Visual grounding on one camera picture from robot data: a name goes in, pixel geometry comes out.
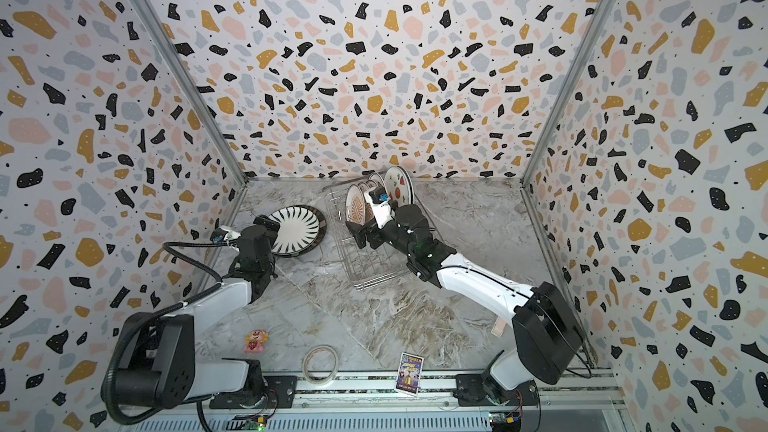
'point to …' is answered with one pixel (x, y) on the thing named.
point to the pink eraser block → (498, 327)
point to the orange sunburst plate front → (355, 209)
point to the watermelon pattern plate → (398, 186)
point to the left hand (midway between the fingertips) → (261, 221)
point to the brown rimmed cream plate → (302, 228)
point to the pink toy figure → (255, 341)
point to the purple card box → (409, 374)
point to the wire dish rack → (367, 266)
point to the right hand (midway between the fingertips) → (356, 208)
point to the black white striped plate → (301, 229)
